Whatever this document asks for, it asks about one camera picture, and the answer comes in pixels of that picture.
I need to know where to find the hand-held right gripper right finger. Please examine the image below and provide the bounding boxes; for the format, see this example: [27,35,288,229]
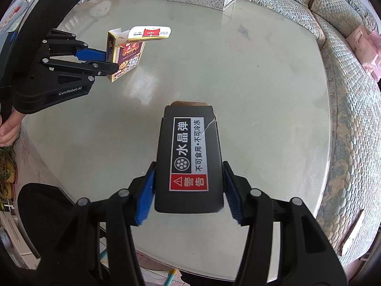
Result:
[223,161,347,286]

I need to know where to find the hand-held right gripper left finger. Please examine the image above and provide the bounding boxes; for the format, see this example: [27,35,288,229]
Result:
[36,162,157,286]

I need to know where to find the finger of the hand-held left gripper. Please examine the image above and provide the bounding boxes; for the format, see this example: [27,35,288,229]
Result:
[43,30,108,63]
[42,56,120,81]

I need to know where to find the cigarette pack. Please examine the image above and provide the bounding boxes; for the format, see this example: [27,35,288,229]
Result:
[106,26,172,83]

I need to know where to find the black box with warning label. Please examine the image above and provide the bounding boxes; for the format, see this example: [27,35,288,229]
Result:
[154,101,224,214]

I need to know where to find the person's left hand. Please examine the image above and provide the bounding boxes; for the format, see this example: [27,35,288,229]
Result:
[0,112,24,148]

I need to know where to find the teal plastic rod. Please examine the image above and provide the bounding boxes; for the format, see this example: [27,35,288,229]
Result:
[165,270,179,286]

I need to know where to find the black mesh chair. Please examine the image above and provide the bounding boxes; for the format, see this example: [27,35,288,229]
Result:
[17,182,108,263]

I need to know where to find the quilted floral sofa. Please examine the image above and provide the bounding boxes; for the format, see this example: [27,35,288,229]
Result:
[98,0,381,267]

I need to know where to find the pink plastic bag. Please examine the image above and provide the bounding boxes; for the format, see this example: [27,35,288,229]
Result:
[361,33,381,82]

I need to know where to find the pink box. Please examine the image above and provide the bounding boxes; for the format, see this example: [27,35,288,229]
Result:
[347,25,376,64]

